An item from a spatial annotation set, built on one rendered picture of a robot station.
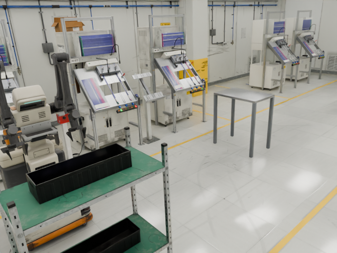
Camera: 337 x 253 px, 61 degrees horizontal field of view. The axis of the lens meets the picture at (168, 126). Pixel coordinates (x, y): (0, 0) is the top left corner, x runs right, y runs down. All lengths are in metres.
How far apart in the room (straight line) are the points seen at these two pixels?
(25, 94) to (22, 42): 3.23
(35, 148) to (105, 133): 2.04
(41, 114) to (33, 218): 1.09
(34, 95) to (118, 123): 2.33
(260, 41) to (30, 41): 5.22
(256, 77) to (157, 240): 6.31
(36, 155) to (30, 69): 3.21
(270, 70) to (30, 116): 6.26
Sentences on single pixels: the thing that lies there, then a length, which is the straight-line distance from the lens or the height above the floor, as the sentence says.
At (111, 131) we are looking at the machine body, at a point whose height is 0.24.
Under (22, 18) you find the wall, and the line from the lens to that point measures 5.56.
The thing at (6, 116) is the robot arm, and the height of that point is 1.26.
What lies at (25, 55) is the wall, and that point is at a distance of 5.56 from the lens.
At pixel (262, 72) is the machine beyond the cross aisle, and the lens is 7.83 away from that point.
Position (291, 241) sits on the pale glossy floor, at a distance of 2.82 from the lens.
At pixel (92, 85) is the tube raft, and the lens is 4.14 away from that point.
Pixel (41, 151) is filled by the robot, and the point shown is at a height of 0.86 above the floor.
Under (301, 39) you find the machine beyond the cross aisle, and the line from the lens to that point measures 9.02.
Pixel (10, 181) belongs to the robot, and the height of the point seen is 0.56.
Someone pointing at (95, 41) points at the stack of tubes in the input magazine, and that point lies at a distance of 4.33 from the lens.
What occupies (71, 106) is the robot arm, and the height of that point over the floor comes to 1.23.
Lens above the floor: 1.81
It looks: 20 degrees down
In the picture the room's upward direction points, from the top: 3 degrees counter-clockwise
